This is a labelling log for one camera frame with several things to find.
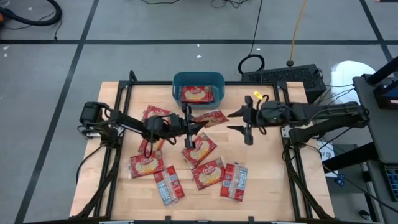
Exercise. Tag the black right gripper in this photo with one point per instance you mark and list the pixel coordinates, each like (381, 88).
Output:
(267, 115)

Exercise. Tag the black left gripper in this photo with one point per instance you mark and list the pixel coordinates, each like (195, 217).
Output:
(178, 124)

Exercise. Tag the red microwave popcorn bag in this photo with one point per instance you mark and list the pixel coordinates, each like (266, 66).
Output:
(214, 117)
(199, 151)
(207, 174)
(155, 111)
(169, 186)
(146, 165)
(234, 182)
(142, 146)
(197, 95)

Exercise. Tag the blue plastic basket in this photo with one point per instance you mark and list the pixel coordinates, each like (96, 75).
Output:
(199, 77)

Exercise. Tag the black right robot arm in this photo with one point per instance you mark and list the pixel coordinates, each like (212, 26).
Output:
(326, 113)

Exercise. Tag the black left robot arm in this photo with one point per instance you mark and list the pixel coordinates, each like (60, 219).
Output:
(127, 121)

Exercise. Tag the yellow tag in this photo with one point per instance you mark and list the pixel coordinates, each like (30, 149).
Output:
(258, 95)

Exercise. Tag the black computer tower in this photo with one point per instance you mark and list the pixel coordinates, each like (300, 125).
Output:
(286, 77)

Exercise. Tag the white paper sheet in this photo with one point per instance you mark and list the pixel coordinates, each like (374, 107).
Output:
(326, 154)

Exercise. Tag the white metal bar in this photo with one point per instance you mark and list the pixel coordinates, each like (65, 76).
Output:
(116, 222)
(289, 222)

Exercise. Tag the blue tag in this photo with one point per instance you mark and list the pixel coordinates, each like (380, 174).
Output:
(340, 180)

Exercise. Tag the grey cart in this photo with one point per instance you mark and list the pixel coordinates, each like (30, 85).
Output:
(382, 133)

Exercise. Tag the black device on cart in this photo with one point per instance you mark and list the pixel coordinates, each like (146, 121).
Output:
(385, 93)

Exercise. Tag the black keyboard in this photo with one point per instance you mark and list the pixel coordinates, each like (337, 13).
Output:
(392, 183)

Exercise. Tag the black aluminium table frame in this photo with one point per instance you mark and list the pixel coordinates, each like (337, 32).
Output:
(248, 83)

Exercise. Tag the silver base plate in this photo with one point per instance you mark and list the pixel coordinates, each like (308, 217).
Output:
(93, 133)

